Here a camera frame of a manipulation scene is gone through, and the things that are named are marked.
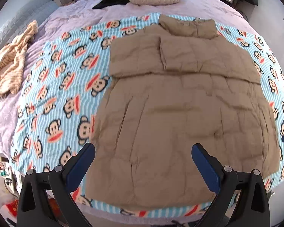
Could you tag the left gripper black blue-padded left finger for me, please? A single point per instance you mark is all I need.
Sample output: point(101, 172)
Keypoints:
point(34, 207)

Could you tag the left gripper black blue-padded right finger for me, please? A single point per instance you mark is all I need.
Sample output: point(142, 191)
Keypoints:
point(252, 208)

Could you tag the tan puffer jacket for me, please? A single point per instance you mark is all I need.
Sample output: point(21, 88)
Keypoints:
point(174, 84)

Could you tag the red packets floor clutter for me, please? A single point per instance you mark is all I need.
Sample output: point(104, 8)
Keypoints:
point(10, 209)

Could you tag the lilac bed cover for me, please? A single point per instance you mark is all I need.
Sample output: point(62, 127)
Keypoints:
point(81, 14)

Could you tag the orange striped plush garment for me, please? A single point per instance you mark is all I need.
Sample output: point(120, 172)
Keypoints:
point(12, 59)

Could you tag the grey quilted headboard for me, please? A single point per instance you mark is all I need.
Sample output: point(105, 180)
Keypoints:
point(38, 10)

